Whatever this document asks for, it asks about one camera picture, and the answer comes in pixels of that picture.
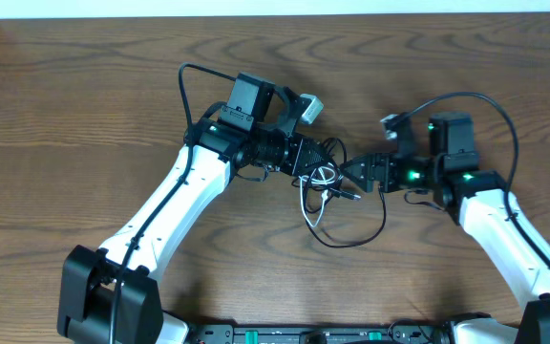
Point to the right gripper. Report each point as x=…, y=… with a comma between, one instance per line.
x=372, y=172

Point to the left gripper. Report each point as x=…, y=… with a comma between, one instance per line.
x=297, y=156

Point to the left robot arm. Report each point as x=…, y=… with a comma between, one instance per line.
x=111, y=294

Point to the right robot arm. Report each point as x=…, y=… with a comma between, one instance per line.
x=479, y=202

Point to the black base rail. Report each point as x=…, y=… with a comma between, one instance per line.
x=399, y=332

